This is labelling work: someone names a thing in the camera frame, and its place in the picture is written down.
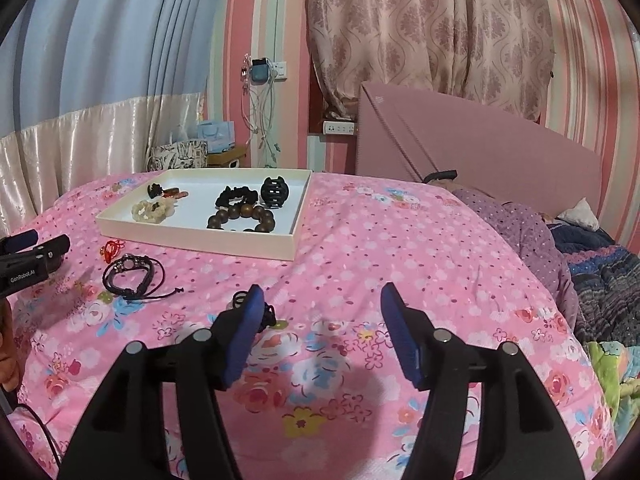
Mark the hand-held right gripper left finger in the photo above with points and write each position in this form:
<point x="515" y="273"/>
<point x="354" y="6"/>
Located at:
<point x="245" y="330"/>

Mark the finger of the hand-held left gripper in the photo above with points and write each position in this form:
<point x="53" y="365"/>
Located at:
<point x="55" y="247"/>
<point x="22" y="239"/>

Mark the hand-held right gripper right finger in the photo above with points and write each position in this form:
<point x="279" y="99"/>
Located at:
<point x="400" y="330"/>

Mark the cream scrunchie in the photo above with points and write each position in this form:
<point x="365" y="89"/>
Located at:
<point x="150" y="210"/>

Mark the black scrunchie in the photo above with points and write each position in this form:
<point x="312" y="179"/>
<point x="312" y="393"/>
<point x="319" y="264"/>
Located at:
<point x="235" y="194"/>

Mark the black hair claw clip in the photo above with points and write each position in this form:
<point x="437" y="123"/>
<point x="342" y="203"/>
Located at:
<point x="272" y="192"/>

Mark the white shallow box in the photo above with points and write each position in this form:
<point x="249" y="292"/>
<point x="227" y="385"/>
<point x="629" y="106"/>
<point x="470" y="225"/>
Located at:
<point x="195" y="195"/>

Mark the person's left hand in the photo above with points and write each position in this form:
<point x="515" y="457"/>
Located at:
<point x="7" y="360"/>

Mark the pink floral bedsheet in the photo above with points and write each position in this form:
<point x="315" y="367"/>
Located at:
<point x="350" y="260"/>

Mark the cream satin curtain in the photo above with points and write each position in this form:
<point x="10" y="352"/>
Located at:
<point x="75" y="150"/>

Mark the floral print bag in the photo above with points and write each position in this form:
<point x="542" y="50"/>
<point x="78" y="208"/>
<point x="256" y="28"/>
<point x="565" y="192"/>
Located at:
<point x="175" y="156"/>

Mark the purple dotted blanket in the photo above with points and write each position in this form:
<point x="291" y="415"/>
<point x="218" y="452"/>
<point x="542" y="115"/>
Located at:
<point x="525" y="240"/>

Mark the cardboard box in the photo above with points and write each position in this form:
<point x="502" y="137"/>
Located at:
<point x="230" y="157"/>

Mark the pink headboard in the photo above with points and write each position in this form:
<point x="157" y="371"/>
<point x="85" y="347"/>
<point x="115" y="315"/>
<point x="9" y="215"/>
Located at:
<point x="475" y="140"/>

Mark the dark knitted blanket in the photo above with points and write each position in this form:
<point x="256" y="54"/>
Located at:
<point x="600" y="280"/>

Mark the white power strip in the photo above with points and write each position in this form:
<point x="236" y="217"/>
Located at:
<point x="340" y="127"/>

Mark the white cloth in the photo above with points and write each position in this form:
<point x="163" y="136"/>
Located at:
<point x="580" y="215"/>

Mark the blue curtain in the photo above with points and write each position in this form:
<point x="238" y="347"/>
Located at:
<point x="100" y="35"/>

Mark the green printed blanket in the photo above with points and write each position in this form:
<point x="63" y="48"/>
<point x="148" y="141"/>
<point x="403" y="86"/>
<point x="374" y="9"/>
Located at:
<point x="615" y="375"/>

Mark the blue plugged-in device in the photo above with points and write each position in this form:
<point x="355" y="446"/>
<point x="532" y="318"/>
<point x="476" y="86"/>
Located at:
<point x="260" y="72"/>

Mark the pink patterned curtain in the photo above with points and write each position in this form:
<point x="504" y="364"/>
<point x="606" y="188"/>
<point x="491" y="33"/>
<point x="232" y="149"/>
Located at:
<point x="425" y="25"/>

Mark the white wall socket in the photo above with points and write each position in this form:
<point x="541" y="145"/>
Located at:
<point x="281" y="70"/>

